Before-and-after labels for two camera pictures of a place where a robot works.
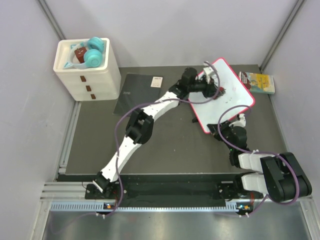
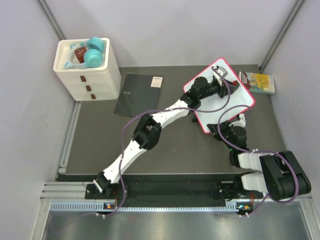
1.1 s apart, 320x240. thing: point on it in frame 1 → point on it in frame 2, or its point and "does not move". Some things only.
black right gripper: x=215 y=132 does not move
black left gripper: x=210 y=88 → x=222 y=90
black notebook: x=138 y=89 does not move
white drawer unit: x=98 y=83 does not move
